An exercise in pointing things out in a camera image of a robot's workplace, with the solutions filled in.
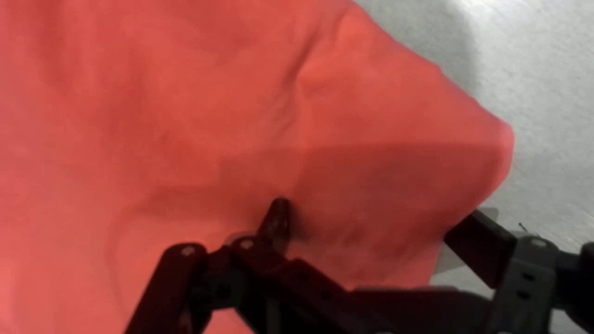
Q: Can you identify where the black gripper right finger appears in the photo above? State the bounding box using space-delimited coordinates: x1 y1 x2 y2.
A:
443 211 558 288

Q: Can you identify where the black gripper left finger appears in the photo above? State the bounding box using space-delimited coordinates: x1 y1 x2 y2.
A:
232 198 291 255

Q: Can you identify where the red shirt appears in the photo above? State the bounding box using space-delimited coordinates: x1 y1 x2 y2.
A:
0 0 514 334

